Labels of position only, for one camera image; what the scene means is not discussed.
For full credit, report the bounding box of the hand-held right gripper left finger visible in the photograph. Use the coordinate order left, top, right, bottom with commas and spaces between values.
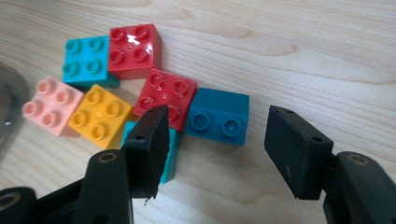
120, 105, 171, 200

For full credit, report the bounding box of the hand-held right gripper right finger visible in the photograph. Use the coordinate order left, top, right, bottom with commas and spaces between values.
264, 105, 334, 200

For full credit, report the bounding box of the dark teal building brick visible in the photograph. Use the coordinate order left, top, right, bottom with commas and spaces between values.
184, 87, 251, 147

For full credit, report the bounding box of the pile of coloured building bricks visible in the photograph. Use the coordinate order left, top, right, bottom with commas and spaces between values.
62, 22, 199, 185

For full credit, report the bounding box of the pink building brick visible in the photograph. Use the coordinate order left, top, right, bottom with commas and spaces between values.
21, 75, 86, 138

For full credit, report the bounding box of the clear plastic storage box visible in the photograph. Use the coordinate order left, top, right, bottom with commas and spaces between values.
0, 60, 32, 162

